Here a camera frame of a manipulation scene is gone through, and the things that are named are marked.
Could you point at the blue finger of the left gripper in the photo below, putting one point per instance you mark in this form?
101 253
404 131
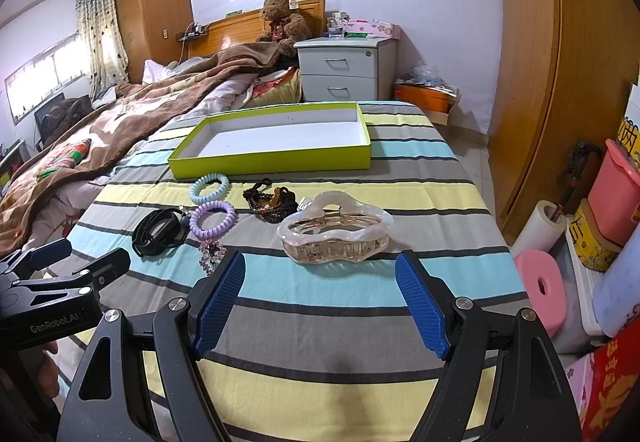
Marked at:
107 266
40 258

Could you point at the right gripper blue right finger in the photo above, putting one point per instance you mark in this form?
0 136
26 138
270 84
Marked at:
412 281

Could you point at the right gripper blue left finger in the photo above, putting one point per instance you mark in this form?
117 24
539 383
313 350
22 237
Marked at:
213 299

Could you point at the black headband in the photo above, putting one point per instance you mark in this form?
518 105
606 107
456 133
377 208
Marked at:
159 231

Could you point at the large translucent hair claw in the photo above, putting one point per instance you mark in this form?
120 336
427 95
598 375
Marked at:
334 227

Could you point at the person's left hand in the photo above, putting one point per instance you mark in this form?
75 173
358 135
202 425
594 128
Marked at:
47 376

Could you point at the striped tablecloth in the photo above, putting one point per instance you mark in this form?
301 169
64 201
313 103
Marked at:
324 352

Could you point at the brown fleece blanket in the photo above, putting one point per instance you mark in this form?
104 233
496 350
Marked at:
26 189

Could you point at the pink foam roll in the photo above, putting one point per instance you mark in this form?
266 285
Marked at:
543 283

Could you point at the white paper roll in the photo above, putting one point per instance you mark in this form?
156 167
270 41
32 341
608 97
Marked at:
540 231

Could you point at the yellow tin box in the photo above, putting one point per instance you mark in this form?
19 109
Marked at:
593 250

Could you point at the red gift box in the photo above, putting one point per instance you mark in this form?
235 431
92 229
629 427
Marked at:
602 381

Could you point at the green shallow tray box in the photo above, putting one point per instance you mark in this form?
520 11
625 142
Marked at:
310 137

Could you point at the dotted curtain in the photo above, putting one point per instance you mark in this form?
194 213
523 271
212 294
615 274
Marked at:
106 60

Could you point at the orange storage bin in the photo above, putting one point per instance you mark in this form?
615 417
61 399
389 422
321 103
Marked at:
426 98

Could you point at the pink plastic bucket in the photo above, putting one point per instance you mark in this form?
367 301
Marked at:
614 196

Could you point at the grey drawer nightstand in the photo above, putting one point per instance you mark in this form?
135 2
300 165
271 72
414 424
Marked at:
356 69

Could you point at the wooden headboard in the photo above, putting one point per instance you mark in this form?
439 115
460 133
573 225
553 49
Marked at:
246 27

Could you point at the tall wooden wardrobe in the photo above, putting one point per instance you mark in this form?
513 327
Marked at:
150 29

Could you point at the brown teddy bear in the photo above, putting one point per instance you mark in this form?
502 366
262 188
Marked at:
283 25

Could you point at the pink floral box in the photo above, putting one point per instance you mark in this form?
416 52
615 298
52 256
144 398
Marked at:
373 28

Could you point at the large wooden wardrobe right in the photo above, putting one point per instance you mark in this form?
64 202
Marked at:
566 70

